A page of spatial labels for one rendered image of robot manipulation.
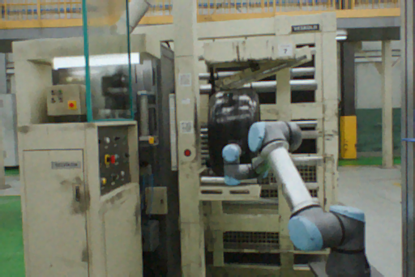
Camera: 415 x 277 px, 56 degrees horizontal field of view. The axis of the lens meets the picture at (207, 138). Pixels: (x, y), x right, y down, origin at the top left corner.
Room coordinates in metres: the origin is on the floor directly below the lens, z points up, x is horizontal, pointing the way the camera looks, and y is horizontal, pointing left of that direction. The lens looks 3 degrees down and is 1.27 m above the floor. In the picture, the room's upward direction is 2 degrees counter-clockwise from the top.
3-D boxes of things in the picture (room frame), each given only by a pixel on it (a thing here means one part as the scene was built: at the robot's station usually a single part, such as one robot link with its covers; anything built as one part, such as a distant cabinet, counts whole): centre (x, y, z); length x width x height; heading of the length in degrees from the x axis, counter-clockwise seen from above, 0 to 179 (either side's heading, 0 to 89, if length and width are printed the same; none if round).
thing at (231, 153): (1.87, -0.11, 1.10); 0.11 x 0.08 x 0.09; 170
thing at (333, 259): (1.34, -0.48, 0.77); 0.15 x 0.15 x 0.10
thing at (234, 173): (1.88, -0.13, 1.00); 0.11 x 0.08 x 0.11; 112
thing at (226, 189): (2.32, -0.12, 0.84); 0.36 x 0.09 x 0.06; 80
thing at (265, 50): (2.73, -0.32, 1.71); 0.61 x 0.25 x 0.15; 80
